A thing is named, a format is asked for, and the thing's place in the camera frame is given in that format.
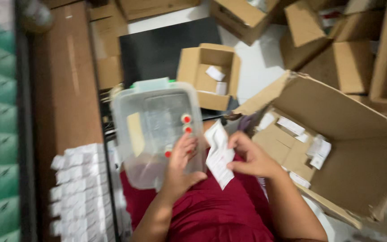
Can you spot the person's red garment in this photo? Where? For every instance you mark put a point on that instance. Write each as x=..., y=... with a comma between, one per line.
x=220, y=211

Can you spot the brown wooden panel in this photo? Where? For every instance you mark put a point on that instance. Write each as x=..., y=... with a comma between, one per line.
x=66, y=84

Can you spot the white small packet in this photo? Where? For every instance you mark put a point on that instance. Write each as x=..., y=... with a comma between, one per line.
x=221, y=88
x=215, y=73

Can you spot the red-capped vial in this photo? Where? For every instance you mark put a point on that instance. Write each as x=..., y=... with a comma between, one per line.
x=168, y=153
x=187, y=128
x=186, y=118

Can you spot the stack of white packets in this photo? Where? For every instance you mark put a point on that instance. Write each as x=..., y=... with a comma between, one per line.
x=79, y=195

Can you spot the person's right hand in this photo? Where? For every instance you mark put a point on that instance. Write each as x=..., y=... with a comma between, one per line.
x=257, y=159

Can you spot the black metal post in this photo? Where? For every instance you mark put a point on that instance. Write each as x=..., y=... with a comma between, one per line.
x=25, y=134

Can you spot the heap of white medicine packets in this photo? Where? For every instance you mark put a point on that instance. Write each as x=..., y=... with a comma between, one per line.
x=301, y=144

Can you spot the white paper leaflet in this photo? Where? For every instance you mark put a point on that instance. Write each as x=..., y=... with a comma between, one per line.
x=217, y=154

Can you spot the small open cardboard box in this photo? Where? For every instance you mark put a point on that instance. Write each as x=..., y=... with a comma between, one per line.
x=210, y=57

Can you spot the heap of cardboard boxes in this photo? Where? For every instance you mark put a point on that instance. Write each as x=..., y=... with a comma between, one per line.
x=334, y=40

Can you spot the black board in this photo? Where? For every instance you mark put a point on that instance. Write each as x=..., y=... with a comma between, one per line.
x=156, y=50

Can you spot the clear plastic container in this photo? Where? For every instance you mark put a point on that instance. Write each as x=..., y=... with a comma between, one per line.
x=149, y=127

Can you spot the large open cardboard box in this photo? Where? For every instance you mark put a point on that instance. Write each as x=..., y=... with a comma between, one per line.
x=358, y=151

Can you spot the person's left hand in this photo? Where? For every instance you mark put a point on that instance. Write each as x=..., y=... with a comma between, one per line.
x=176, y=171

